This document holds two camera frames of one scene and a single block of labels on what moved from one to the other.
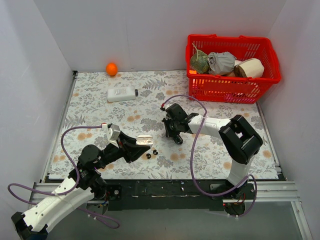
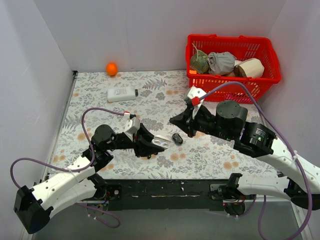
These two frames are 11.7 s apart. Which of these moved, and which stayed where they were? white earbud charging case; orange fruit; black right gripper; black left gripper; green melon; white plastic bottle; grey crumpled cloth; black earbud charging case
Moved: black right gripper; black left gripper; white earbud charging case
Stayed: black earbud charging case; orange fruit; grey crumpled cloth; white plastic bottle; green melon
